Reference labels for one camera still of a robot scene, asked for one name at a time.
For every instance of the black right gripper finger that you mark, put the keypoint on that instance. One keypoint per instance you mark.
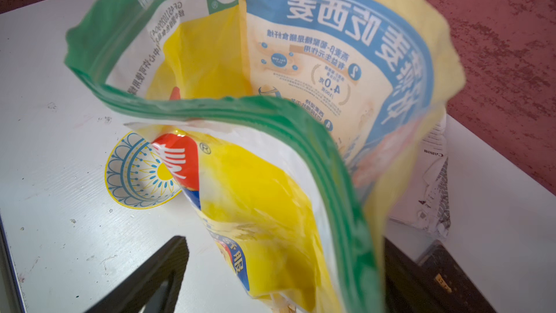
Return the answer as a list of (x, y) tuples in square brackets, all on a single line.
[(154, 286)]

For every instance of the yellow oats bag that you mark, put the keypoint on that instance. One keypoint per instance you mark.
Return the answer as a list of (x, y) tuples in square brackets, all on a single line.
[(292, 126)]

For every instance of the white board with black rim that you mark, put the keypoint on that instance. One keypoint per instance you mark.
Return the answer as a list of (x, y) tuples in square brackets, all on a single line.
[(11, 294)]

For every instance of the black Murphy's law book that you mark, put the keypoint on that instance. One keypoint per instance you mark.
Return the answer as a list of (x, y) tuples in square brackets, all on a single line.
[(433, 283)]

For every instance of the white paper manual booklet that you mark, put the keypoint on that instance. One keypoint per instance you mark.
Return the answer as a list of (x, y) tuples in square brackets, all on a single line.
[(425, 204)]

